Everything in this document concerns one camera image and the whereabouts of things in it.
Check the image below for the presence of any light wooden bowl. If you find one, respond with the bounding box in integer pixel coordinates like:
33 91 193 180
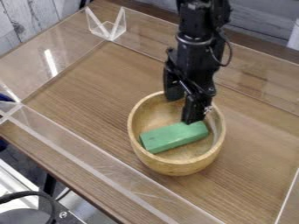
127 92 227 176

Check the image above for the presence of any clear acrylic corner bracket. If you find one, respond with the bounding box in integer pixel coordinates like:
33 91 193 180
84 7 127 41

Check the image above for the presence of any white object at right edge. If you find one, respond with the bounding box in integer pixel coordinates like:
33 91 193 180
287 18 299 51

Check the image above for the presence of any black table leg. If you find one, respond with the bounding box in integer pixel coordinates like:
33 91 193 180
42 174 57 196

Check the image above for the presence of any green rectangular block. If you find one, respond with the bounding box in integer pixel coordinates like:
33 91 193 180
139 121 209 154

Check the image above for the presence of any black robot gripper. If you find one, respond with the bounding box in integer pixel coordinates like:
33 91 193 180
163 36 225 125

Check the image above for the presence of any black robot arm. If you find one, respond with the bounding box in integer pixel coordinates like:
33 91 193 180
163 0 232 124

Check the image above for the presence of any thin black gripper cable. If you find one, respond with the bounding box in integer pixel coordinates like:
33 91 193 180
209 36 233 67

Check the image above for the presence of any clear acrylic tray wall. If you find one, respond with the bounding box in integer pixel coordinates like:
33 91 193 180
0 1 299 224

